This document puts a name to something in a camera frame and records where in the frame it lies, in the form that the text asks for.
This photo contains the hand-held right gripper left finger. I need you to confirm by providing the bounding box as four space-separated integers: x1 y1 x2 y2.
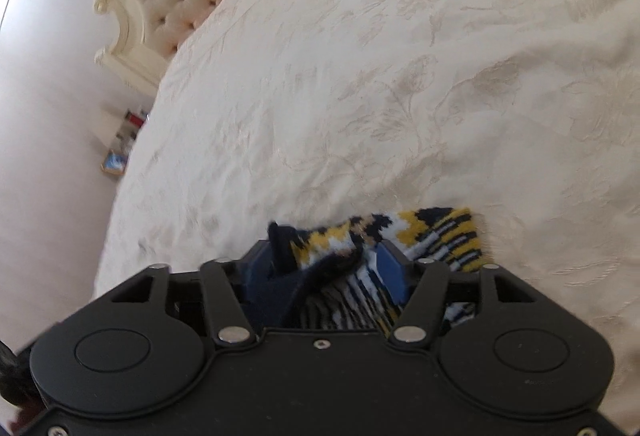
107 240 273 348

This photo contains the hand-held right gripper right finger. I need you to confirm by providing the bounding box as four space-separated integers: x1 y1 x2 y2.
375 241 538 347

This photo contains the striped knit sweater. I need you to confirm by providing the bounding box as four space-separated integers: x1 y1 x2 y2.
244 207 489 335

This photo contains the bed with cream bedspread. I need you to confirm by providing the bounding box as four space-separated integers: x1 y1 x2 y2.
92 0 640 417

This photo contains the wooden photo frame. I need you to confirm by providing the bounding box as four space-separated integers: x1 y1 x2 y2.
101 151 127 176

